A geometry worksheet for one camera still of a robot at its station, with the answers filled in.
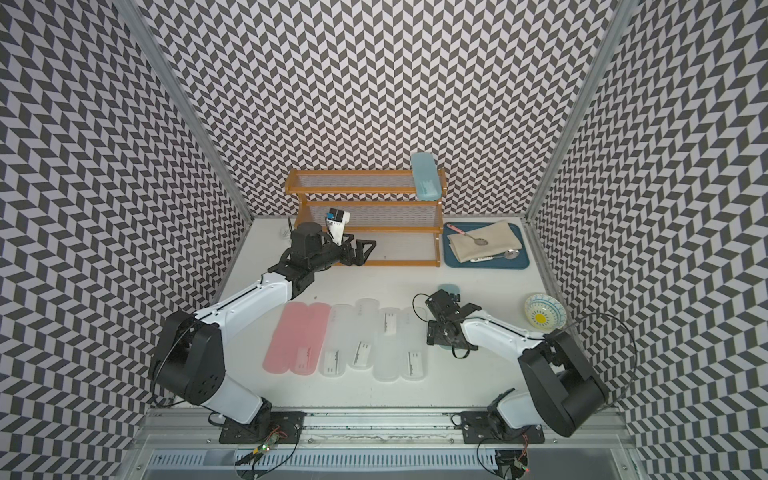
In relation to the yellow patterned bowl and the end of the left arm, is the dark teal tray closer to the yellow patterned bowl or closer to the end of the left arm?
the yellow patterned bowl

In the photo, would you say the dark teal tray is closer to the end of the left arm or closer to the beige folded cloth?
the beige folded cloth

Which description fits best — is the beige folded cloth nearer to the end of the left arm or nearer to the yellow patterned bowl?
the yellow patterned bowl

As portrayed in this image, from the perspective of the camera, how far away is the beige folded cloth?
1061mm
